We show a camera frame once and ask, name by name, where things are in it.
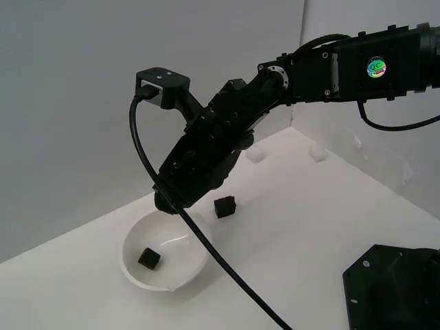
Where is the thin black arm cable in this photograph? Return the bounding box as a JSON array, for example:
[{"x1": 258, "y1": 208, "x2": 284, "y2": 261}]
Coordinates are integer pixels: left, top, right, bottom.
[{"x1": 357, "y1": 101, "x2": 440, "y2": 132}]

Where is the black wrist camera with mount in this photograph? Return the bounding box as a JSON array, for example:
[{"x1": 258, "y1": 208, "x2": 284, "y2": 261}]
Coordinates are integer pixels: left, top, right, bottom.
[{"x1": 135, "y1": 67, "x2": 207, "y2": 127}]

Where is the black foam cube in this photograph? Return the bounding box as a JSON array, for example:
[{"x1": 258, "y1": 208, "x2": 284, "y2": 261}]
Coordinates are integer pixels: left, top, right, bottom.
[
  {"x1": 137, "y1": 247, "x2": 162, "y2": 272},
  {"x1": 213, "y1": 195, "x2": 238, "y2": 219}
]

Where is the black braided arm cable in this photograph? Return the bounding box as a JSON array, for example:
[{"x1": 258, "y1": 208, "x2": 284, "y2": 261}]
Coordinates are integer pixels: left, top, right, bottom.
[{"x1": 291, "y1": 33, "x2": 352, "y2": 58}]

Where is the round holographic QC sticker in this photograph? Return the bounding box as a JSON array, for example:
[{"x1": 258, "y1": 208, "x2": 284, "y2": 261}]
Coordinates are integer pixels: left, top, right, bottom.
[{"x1": 366, "y1": 57, "x2": 389, "y2": 80}]

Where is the black camera cable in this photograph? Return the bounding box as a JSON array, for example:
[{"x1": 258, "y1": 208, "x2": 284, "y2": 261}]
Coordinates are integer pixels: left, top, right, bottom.
[{"x1": 129, "y1": 87, "x2": 294, "y2": 330}]

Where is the white foam cube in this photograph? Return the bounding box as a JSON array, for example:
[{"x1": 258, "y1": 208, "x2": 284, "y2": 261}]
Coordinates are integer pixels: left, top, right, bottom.
[
  {"x1": 245, "y1": 144, "x2": 267, "y2": 164},
  {"x1": 308, "y1": 144, "x2": 329, "y2": 162}
]

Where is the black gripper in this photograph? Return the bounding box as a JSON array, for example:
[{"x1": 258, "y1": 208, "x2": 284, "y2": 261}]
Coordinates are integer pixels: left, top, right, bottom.
[{"x1": 153, "y1": 102, "x2": 255, "y2": 217}]

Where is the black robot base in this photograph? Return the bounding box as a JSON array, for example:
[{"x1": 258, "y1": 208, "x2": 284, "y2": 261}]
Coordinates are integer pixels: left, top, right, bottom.
[{"x1": 342, "y1": 244, "x2": 440, "y2": 330}]

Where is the white bowl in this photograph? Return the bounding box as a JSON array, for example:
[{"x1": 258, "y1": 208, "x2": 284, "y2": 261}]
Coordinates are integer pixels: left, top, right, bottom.
[{"x1": 119, "y1": 208, "x2": 213, "y2": 293}]

